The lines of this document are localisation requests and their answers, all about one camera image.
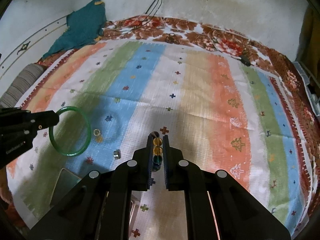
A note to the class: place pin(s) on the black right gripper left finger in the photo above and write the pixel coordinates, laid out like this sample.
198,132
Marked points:
98,207

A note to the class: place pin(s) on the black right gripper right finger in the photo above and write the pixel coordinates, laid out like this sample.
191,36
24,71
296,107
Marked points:
216,205

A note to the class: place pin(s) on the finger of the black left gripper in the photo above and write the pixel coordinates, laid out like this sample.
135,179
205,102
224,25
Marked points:
14,114
35,122

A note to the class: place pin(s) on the clear jewelry organizer box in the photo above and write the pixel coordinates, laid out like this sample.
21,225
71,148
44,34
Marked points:
65,182

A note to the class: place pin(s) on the striped grey pillow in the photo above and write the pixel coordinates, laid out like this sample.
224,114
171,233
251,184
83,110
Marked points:
24,80

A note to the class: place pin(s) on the striped colourful bed sheet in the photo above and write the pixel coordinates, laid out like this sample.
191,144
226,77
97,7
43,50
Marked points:
217,111

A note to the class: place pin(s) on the teal cloth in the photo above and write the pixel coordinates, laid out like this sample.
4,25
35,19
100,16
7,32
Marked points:
83,27

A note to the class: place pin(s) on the clear plastic storage bin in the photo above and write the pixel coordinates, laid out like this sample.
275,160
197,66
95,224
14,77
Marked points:
307,77

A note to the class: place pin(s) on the black small device on bed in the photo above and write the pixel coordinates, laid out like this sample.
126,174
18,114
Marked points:
245,60

